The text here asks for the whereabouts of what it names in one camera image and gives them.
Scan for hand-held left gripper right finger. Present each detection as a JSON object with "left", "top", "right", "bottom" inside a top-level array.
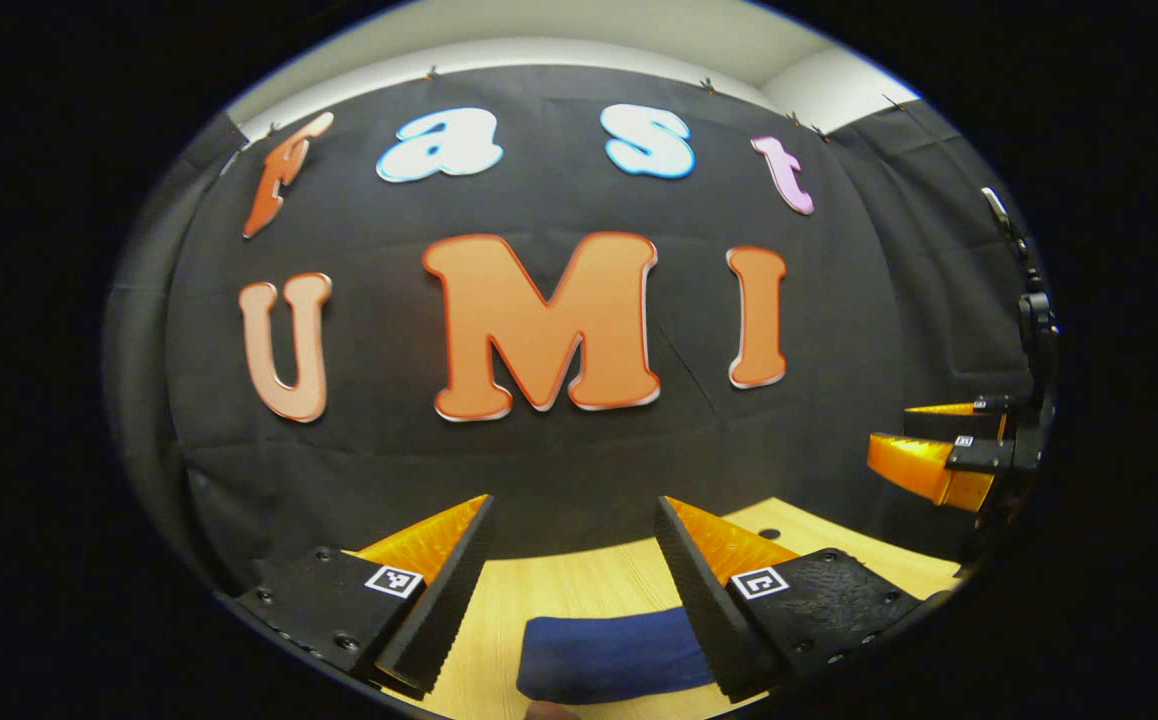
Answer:
[{"left": 654, "top": 495, "right": 950, "bottom": 703}]

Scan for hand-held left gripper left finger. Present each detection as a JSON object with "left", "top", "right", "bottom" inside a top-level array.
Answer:
[{"left": 219, "top": 493, "right": 496, "bottom": 701}]

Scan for blue jeans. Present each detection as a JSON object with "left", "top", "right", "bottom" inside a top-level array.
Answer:
[{"left": 516, "top": 605, "right": 720, "bottom": 704}]

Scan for black backdrop cloth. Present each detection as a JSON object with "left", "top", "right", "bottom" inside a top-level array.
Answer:
[{"left": 104, "top": 65, "right": 1050, "bottom": 591}]

